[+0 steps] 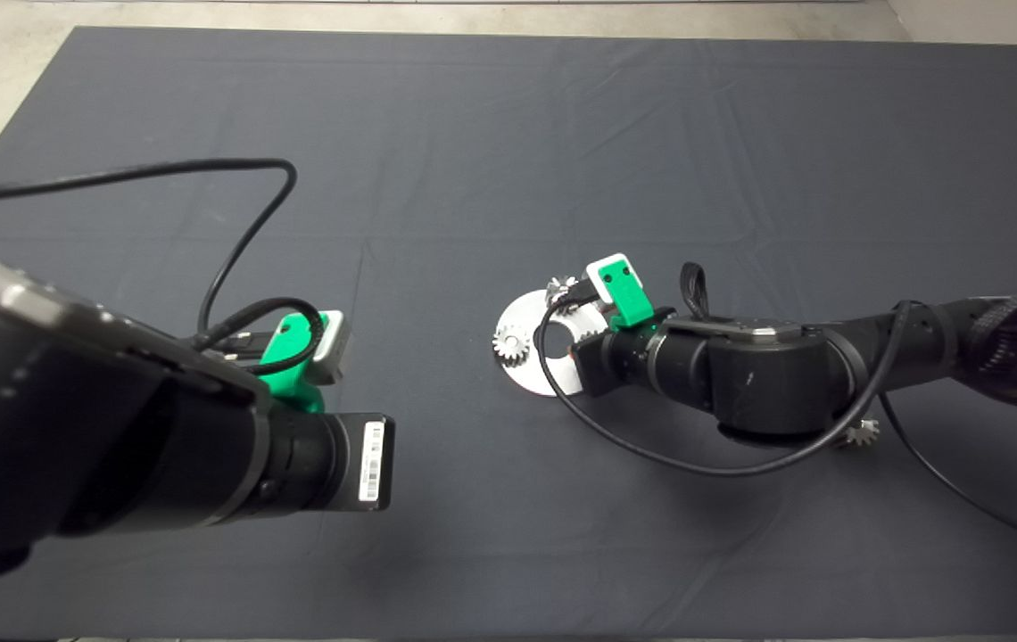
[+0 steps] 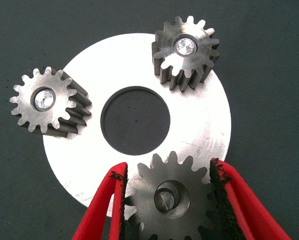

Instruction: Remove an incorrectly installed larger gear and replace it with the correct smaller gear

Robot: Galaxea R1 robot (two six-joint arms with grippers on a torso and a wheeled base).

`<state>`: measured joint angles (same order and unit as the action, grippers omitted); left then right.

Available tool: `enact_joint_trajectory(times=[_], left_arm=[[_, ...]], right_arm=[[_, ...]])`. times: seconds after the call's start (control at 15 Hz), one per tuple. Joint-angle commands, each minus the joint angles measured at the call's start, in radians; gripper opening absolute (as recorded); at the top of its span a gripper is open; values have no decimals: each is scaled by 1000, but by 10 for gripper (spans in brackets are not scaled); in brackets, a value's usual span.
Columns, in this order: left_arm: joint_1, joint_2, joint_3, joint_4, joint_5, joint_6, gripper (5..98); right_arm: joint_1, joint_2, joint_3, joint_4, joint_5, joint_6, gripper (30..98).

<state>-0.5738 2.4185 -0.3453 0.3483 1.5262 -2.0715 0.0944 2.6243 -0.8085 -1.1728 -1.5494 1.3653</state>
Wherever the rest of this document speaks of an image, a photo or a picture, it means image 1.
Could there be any dark grey table cloth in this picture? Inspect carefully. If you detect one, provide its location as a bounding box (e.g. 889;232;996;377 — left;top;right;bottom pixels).
0;27;1017;639

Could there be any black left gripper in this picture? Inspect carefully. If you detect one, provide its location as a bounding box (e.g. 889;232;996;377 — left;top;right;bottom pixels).
328;413;396;514

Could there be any braided black left camera cable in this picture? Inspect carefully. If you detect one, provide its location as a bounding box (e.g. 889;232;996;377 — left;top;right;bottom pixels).
192;297;326;376

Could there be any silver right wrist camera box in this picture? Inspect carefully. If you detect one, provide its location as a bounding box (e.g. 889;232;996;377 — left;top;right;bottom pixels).
585;253;633;300

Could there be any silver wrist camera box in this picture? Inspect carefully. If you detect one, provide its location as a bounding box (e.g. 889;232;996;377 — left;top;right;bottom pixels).
310;309;354;386
585;253;633;300

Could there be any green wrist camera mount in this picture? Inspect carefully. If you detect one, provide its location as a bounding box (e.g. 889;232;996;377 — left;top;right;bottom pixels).
602;259;657;333
254;312;329;416

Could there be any round metal plate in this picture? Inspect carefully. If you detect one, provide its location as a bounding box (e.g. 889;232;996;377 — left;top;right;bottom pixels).
495;290;603;398

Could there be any black strap loop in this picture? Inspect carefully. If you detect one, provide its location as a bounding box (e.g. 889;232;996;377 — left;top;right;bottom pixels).
681;262;711;320

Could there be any large steel gear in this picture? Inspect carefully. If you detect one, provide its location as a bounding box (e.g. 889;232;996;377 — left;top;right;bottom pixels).
834;417;881;449

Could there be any green right wrist camera mount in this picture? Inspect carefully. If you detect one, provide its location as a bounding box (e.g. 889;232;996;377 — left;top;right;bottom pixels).
602;259;657;333

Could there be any smooth black left camera cable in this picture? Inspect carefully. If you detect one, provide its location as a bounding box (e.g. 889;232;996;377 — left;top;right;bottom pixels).
0;159;299;338

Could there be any green left wrist camera mount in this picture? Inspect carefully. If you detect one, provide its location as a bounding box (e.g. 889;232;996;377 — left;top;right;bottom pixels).
254;312;329;416

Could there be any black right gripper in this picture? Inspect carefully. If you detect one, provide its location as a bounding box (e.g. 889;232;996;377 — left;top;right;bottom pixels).
566;332;648;398

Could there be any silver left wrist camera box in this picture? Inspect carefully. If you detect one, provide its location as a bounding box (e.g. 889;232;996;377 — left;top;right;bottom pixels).
310;309;354;386

